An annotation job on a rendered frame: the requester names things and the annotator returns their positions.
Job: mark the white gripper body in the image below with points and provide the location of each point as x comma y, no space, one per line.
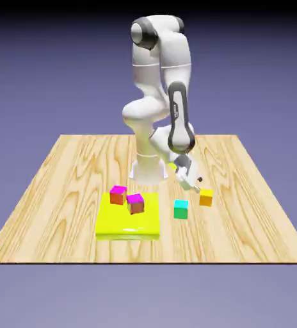
186,182

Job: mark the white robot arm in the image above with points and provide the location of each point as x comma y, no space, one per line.
148,77

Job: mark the small yellow cube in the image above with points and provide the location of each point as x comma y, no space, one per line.
206,197

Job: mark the small cyan cube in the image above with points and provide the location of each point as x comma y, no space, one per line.
181,209

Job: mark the small magenta cube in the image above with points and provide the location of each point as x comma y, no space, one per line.
135,204
118,195

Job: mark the large yellow box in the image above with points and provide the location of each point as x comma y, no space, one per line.
127,222

